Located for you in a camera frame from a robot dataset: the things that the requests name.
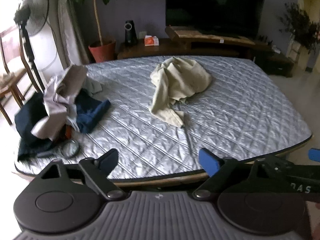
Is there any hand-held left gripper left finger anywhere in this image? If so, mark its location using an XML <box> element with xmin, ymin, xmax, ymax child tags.
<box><xmin>32</xmin><ymin>149</ymin><xmax>127</xmax><ymax>202</ymax></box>

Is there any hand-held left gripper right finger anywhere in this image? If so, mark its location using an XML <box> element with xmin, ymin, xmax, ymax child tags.
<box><xmin>192</xmin><ymin>148</ymin><xmax>273</xmax><ymax>202</ymax></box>

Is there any beige shirt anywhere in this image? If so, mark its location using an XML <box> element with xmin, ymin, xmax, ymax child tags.
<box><xmin>149</xmin><ymin>57</ymin><xmax>212</xmax><ymax>128</ymax></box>

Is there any wooden table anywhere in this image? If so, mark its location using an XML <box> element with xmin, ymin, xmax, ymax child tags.
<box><xmin>12</xmin><ymin>134</ymin><xmax>314</xmax><ymax>189</ymax></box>

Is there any silver quilted mat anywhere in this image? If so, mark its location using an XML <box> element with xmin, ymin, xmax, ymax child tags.
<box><xmin>14</xmin><ymin>56</ymin><xmax>313</xmax><ymax>180</ymax></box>

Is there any grey green garment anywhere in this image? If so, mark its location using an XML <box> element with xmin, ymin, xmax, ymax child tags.
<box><xmin>84</xmin><ymin>77</ymin><xmax>102</xmax><ymax>97</ymax></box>

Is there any pale pink grey garment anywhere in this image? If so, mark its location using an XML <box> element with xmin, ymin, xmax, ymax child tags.
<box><xmin>31</xmin><ymin>64</ymin><xmax>87</xmax><ymax>140</ymax></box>

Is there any dark navy garment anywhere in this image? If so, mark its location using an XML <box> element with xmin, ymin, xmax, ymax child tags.
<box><xmin>14</xmin><ymin>92</ymin><xmax>54</xmax><ymax>162</ymax></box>

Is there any red plant pot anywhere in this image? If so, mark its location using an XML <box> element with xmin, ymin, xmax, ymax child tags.
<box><xmin>88</xmin><ymin>40</ymin><xmax>117</xmax><ymax>63</ymax></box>

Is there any dark wooden low cabinet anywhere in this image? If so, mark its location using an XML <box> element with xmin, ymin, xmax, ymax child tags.
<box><xmin>117</xmin><ymin>38</ymin><xmax>295</xmax><ymax>75</ymax></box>

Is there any wooden chair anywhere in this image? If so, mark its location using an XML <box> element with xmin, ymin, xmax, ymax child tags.
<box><xmin>0</xmin><ymin>26</ymin><xmax>42</xmax><ymax>125</ymax></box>

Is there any orange tissue box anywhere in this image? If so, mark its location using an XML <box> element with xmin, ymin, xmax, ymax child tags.
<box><xmin>144</xmin><ymin>35</ymin><xmax>160</xmax><ymax>47</ymax></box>

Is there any black cylindrical speaker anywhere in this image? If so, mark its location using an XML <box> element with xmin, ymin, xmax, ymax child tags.
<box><xmin>124</xmin><ymin>20</ymin><xmax>138</xmax><ymax>47</ymax></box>

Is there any dark dried plant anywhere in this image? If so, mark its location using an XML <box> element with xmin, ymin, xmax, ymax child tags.
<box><xmin>279</xmin><ymin>2</ymin><xmax>320</xmax><ymax>53</ymax></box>

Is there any grey curtain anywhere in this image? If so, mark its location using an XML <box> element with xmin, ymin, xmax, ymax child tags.
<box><xmin>57</xmin><ymin>0</ymin><xmax>88</xmax><ymax>65</ymax></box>

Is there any black flat television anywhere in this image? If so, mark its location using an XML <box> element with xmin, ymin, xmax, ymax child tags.
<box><xmin>165</xmin><ymin>0</ymin><xmax>266</xmax><ymax>38</ymax></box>

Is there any black standing fan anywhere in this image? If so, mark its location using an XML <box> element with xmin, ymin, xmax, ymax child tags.
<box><xmin>14</xmin><ymin>0</ymin><xmax>50</xmax><ymax>93</ymax></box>

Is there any white plant pedestal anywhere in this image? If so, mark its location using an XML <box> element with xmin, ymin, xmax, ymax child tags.
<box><xmin>287</xmin><ymin>35</ymin><xmax>304</xmax><ymax>59</ymax></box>

